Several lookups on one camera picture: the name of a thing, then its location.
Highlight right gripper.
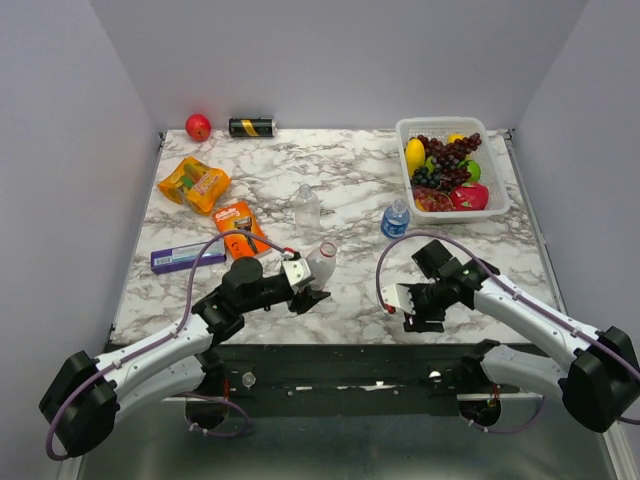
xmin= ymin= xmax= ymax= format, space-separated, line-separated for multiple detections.
xmin=402 ymin=278 xmax=451 ymax=333

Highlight red label plastic bottle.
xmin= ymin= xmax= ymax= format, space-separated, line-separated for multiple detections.
xmin=305 ymin=240 xmax=338 ymax=291

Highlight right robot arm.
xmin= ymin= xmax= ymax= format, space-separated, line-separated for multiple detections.
xmin=397 ymin=240 xmax=639 ymax=433

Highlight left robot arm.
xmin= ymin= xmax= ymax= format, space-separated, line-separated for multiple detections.
xmin=39 ymin=255 xmax=330 ymax=461

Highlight blue label plastic bottle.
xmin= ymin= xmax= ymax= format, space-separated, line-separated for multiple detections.
xmin=380 ymin=199 xmax=410 ymax=239

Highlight clear empty plastic bottle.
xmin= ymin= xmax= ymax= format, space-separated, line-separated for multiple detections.
xmin=294 ymin=184 xmax=321 ymax=230

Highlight red grape bunch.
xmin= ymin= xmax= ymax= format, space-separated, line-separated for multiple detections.
xmin=412 ymin=186 xmax=454 ymax=212

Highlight orange razor box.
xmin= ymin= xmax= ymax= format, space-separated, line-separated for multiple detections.
xmin=211 ymin=201 xmax=271 ymax=260

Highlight red apple in basket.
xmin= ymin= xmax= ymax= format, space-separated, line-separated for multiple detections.
xmin=449 ymin=182 xmax=490 ymax=211

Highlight dark blue grape bunch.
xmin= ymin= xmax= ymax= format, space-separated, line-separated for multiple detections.
xmin=410 ymin=166 xmax=441 ymax=190

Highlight white fruit basket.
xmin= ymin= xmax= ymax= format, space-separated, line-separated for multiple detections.
xmin=396 ymin=117 xmax=509 ymax=224

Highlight green apple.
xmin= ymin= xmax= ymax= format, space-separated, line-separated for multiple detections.
xmin=459 ymin=159 xmax=482 ymax=182

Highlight purple toothpaste box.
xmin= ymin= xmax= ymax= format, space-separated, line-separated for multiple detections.
xmin=150 ymin=240 xmax=227 ymax=275

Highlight purple grape bunch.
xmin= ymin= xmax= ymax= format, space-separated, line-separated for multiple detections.
xmin=417 ymin=133 xmax=482 ymax=193

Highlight yellow mango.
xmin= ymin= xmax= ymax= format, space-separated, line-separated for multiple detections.
xmin=405 ymin=138 xmax=426 ymax=177

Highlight orange snack bag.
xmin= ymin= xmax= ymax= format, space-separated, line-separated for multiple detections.
xmin=157 ymin=156 xmax=231 ymax=215

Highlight yellow lemon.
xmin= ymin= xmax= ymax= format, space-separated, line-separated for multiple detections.
xmin=447 ymin=134 xmax=465 ymax=144

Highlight black gold can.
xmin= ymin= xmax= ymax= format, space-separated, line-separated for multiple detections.
xmin=228 ymin=118 xmax=277 ymax=138

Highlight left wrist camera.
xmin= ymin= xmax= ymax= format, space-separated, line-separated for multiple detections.
xmin=281 ymin=258 xmax=314 ymax=292

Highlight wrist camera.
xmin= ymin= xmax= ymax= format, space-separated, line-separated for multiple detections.
xmin=281 ymin=258 xmax=314 ymax=292
xmin=381 ymin=284 xmax=415 ymax=315

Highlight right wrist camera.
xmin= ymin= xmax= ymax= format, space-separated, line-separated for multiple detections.
xmin=381 ymin=284 xmax=415 ymax=315

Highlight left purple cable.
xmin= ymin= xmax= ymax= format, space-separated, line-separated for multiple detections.
xmin=44 ymin=233 xmax=301 ymax=461

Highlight purple cable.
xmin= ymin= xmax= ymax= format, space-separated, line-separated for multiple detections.
xmin=374 ymin=232 xmax=640 ymax=426
xmin=44 ymin=233 xmax=301 ymax=461

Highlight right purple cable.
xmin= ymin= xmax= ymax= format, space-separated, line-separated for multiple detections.
xmin=374 ymin=232 xmax=640 ymax=426

